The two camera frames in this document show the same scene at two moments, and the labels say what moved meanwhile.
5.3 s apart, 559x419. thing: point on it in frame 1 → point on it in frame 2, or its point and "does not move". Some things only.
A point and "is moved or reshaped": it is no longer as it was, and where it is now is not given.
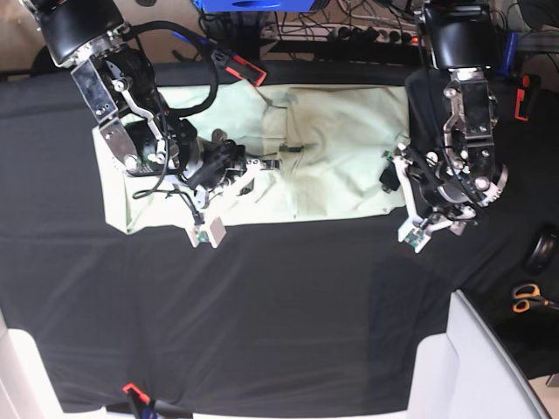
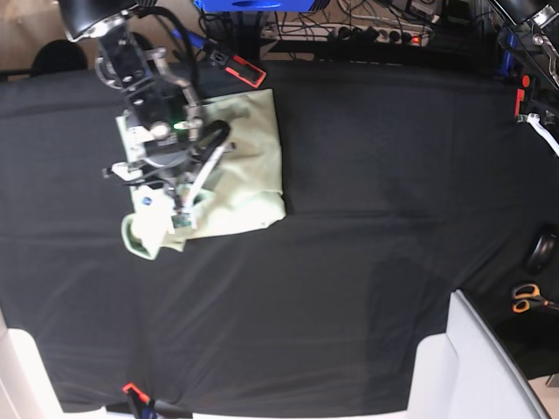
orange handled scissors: (527, 295) does not move
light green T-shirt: (317, 150) is moved or reshaped
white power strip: (394, 33) does not move
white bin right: (467, 374) does not move
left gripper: (209, 166) → (157, 152)
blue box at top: (256, 6) does not move
